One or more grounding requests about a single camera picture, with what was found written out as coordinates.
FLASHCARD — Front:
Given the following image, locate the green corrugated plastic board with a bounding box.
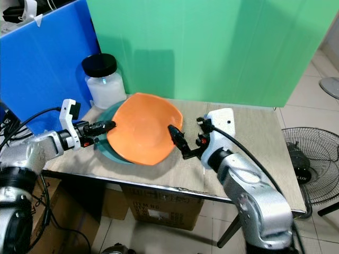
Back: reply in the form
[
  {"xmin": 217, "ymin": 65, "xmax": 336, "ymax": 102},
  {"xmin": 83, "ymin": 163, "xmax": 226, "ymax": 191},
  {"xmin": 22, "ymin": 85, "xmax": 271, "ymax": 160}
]
[{"xmin": 86, "ymin": 0, "xmax": 324, "ymax": 108}]

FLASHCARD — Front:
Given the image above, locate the plain brown cardboard box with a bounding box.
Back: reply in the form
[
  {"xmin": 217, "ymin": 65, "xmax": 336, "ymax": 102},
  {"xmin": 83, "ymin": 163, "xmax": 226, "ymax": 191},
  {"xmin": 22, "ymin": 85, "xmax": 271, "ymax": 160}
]
[{"xmin": 32, "ymin": 174, "xmax": 102, "ymax": 254}]

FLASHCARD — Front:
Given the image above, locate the black cable bundle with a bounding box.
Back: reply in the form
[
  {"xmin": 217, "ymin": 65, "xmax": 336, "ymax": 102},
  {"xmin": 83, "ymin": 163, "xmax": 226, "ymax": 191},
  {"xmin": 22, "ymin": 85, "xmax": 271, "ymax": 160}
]
[{"xmin": 0, "ymin": 106, "xmax": 12, "ymax": 139}]

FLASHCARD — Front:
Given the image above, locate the orange square-rimmed plate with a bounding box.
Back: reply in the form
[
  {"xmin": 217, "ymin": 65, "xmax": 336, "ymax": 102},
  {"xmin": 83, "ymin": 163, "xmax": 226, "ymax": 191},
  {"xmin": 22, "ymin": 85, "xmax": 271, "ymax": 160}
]
[{"xmin": 106, "ymin": 93, "xmax": 184, "ymax": 166}]

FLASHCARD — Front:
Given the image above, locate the white jar with black lid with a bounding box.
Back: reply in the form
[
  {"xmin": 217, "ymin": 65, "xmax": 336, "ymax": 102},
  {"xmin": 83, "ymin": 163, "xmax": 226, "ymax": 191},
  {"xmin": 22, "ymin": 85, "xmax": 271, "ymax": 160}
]
[{"xmin": 82, "ymin": 53, "xmax": 127, "ymax": 110}]

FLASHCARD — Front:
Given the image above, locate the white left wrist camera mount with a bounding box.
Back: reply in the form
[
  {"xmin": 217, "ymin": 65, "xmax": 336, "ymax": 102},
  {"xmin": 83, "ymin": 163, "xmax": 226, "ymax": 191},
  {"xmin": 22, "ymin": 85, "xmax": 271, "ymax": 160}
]
[{"xmin": 59, "ymin": 99, "xmax": 82, "ymax": 149}]

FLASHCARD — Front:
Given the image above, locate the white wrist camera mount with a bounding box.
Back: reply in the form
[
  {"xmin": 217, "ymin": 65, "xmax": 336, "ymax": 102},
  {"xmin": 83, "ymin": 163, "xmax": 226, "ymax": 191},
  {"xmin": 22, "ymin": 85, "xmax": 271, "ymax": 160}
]
[
  {"xmin": 59, "ymin": 99, "xmax": 82, "ymax": 149},
  {"xmin": 202, "ymin": 108, "xmax": 236, "ymax": 169}
]

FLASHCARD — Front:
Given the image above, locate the black floor fan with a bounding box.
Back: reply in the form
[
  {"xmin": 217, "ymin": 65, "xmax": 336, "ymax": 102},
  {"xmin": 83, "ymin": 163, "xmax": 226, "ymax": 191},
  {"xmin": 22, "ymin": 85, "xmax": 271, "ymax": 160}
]
[{"xmin": 281, "ymin": 126, "xmax": 339, "ymax": 219}]

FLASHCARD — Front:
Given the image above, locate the teal round plate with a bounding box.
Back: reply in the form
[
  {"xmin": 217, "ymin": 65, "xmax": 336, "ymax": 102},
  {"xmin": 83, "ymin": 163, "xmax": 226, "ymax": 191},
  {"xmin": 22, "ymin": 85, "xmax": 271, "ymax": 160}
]
[{"xmin": 94, "ymin": 100, "xmax": 130, "ymax": 164}]

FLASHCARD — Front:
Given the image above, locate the dark robot foot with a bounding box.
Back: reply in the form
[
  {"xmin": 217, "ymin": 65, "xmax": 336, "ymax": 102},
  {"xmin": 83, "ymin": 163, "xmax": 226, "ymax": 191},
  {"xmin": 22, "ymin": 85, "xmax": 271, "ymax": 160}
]
[{"xmin": 100, "ymin": 242, "xmax": 136, "ymax": 254}]

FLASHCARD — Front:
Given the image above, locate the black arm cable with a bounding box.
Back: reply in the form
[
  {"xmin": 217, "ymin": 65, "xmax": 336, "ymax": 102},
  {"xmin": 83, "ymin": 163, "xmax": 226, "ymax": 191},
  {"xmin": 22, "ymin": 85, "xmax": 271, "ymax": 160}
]
[
  {"xmin": 211, "ymin": 126, "xmax": 306, "ymax": 254},
  {"xmin": 6, "ymin": 107, "xmax": 62, "ymax": 159}
]

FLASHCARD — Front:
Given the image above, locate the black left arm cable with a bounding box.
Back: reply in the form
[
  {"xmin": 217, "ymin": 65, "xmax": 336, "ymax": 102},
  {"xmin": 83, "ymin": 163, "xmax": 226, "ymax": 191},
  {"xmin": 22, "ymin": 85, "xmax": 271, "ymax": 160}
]
[{"xmin": 6, "ymin": 107, "xmax": 62, "ymax": 159}]

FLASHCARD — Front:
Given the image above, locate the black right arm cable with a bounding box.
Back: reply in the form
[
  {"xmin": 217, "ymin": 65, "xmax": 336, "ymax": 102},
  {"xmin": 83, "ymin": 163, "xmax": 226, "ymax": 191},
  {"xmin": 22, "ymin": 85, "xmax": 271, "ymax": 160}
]
[{"xmin": 211, "ymin": 126, "xmax": 306, "ymax": 254}]

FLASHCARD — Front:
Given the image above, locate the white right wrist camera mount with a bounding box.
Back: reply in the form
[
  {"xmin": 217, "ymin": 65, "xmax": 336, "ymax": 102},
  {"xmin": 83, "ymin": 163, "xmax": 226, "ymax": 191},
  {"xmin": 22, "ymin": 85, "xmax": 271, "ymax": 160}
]
[{"xmin": 202, "ymin": 108, "xmax": 236, "ymax": 169}]

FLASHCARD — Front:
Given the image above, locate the black table leg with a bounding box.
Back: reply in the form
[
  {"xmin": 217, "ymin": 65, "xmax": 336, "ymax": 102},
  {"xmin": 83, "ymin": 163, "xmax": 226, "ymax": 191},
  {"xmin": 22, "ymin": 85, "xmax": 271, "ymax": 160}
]
[{"xmin": 217, "ymin": 214, "xmax": 242, "ymax": 249}]

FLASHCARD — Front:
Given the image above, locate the blue corrugated plastic board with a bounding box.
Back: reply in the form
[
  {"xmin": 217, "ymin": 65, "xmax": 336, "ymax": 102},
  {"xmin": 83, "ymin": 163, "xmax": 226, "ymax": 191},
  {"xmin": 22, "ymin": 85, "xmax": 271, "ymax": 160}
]
[{"xmin": 0, "ymin": 0, "xmax": 102, "ymax": 136}]

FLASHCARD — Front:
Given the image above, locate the grey round fan base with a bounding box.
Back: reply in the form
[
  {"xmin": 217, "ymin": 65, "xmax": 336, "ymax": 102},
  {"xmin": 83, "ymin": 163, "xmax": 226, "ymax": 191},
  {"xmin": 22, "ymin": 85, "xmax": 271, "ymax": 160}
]
[{"xmin": 319, "ymin": 77, "xmax": 339, "ymax": 100}]

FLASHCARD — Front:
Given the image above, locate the printed brown cardboard box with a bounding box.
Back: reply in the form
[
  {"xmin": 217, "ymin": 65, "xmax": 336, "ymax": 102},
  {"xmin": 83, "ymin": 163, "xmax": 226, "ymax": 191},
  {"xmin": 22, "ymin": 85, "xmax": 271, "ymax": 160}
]
[{"xmin": 120, "ymin": 184, "xmax": 203, "ymax": 231}]

